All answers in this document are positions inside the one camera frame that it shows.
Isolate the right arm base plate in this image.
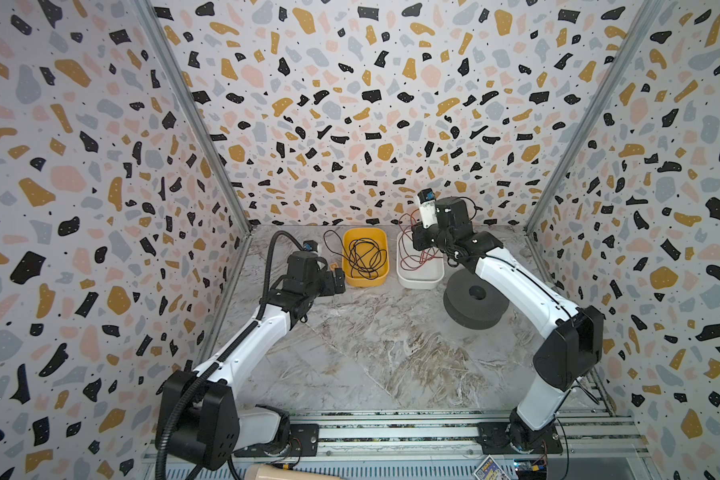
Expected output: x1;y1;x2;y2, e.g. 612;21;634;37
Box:
476;422;564;455

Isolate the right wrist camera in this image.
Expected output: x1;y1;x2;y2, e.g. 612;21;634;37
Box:
417;188;437;229

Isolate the aluminium mounting rail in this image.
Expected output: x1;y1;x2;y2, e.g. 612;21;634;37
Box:
140;410;652;466

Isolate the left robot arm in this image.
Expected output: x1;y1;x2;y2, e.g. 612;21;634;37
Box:
154;230;346;479

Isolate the yellow plastic bin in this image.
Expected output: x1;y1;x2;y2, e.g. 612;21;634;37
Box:
342;227;390;288

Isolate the red cable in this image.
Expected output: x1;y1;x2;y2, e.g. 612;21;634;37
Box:
397;209;444;272

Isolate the colourful sticker card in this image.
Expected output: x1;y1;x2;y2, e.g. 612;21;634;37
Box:
473;456;510;480

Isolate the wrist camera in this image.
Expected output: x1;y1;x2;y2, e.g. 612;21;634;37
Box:
417;188;437;229
302;240;319;253

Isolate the black cable spool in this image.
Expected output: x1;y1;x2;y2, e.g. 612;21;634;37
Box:
443;270;510;330

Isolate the beige cylinder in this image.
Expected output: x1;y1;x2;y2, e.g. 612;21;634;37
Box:
243;464;341;480

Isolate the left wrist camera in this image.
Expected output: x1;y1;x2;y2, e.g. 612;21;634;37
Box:
302;240;319;253

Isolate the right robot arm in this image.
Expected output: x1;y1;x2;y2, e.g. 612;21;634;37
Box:
412;188;604;453

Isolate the black cable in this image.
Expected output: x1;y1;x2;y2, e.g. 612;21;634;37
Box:
322;229;389;281

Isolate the white plastic bin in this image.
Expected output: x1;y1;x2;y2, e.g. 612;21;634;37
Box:
396;232;445;290

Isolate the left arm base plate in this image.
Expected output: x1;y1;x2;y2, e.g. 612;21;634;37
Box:
234;423;320;461

